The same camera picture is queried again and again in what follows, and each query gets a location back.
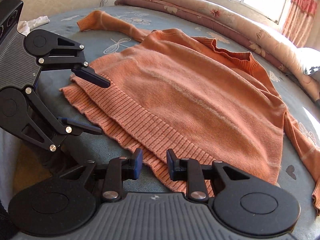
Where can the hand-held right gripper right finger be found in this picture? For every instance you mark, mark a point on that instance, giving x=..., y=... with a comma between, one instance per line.
x=172, y=165

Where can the pink patterned curtain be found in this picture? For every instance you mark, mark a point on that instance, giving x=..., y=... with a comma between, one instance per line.
x=302, y=12

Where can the grey pillow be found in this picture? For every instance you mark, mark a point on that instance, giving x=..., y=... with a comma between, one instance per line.
x=312, y=70

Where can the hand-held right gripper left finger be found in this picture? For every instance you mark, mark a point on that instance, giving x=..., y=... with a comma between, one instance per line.
x=137, y=163

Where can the orange knit sweater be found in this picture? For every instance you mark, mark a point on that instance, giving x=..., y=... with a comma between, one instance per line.
x=190, y=92

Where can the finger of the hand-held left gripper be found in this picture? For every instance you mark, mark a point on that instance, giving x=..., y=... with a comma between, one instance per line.
x=92, y=78
x=82, y=129

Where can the bed with blue floral sheet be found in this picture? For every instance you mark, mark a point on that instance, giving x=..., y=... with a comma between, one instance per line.
x=105, y=142

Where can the folded pink floral quilt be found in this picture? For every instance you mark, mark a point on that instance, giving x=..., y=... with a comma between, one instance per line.
x=237, y=22

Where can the white cloth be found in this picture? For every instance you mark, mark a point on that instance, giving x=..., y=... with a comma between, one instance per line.
x=37, y=21

